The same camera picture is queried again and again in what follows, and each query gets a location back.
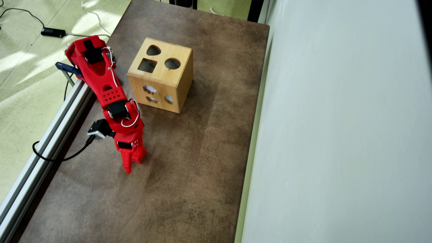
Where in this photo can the aluminium profile rail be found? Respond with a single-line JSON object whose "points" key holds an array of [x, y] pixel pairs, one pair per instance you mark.
{"points": [[44, 158]]}

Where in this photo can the red robot arm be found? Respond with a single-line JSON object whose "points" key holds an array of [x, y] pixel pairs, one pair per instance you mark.
{"points": [[101, 84]]}

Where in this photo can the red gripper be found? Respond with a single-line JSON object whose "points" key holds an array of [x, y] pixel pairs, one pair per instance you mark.
{"points": [[126, 145]]}

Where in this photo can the black vertical post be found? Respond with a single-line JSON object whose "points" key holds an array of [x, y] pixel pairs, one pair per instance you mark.
{"points": [[255, 10]]}

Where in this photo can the black and white wrist camera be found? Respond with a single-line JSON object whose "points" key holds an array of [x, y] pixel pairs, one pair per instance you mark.
{"points": [[98, 128]]}

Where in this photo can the wooden shape sorter box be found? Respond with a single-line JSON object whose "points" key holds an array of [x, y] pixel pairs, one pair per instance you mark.
{"points": [[162, 76]]}

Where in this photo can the black power adapter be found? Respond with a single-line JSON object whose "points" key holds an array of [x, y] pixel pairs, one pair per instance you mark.
{"points": [[50, 32]]}

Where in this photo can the red cube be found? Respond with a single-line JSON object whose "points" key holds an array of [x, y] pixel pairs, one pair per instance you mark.
{"points": [[139, 157]]}

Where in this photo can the black furniture base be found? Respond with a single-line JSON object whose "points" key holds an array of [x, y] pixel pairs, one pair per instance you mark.
{"points": [[184, 3]]}

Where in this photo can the blue table clamp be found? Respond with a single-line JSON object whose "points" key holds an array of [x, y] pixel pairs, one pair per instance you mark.
{"points": [[65, 67]]}

